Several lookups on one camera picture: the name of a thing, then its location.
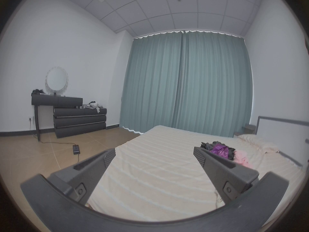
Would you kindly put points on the bed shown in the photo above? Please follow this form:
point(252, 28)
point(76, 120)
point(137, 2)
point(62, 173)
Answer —
point(157, 168)

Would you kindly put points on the purple satin garment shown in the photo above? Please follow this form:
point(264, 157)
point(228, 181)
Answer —
point(219, 150)

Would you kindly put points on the black power adapter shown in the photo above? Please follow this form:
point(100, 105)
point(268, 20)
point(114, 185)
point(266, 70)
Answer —
point(76, 149)

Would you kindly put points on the cream pillow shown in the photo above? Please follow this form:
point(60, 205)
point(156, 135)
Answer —
point(259, 142)

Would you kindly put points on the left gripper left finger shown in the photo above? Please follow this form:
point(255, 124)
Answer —
point(87, 175)

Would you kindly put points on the blue-green curtain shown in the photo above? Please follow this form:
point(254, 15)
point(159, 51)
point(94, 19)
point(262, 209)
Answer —
point(188, 81)

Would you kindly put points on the small black object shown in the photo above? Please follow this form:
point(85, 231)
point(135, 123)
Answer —
point(38, 91)

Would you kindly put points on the grey bedside table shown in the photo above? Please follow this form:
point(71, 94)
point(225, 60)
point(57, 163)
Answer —
point(248, 129)

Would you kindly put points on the pile of clothes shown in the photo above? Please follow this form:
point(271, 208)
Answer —
point(93, 105)

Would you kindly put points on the black garment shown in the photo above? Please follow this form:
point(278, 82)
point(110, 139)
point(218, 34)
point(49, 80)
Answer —
point(206, 144)

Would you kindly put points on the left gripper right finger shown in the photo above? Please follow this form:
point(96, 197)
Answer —
point(223, 175)

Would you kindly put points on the round white mirror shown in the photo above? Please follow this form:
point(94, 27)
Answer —
point(57, 79)

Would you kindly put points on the pink garment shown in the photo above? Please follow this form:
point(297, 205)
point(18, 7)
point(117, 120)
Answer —
point(242, 158)

